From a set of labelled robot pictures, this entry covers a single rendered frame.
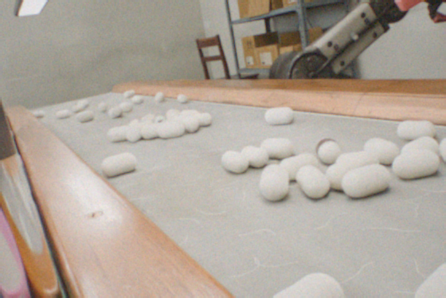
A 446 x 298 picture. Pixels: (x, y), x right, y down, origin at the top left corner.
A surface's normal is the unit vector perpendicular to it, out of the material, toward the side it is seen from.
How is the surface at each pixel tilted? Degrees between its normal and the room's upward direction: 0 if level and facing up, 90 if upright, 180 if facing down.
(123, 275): 0
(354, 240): 0
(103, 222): 0
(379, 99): 45
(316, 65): 89
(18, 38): 90
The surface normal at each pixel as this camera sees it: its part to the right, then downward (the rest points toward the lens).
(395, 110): -0.73, -0.48
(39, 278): 0.81, 0.00
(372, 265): -0.18, -0.95
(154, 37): 0.43, 0.14
